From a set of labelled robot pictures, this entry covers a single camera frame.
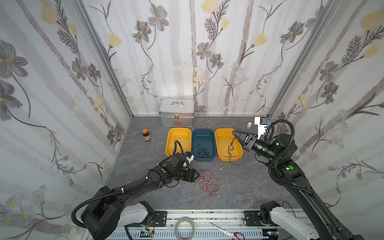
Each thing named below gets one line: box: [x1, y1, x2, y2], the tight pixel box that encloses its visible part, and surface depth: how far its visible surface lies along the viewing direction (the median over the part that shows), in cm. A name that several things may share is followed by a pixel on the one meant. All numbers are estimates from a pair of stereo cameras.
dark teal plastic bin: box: [191, 129, 217, 161], surface depth 103 cm
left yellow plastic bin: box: [165, 127, 192, 156], surface depth 106 cm
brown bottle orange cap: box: [142, 129, 151, 142], surface depth 103 cm
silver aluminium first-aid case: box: [159, 98, 195, 128], surface depth 110 cm
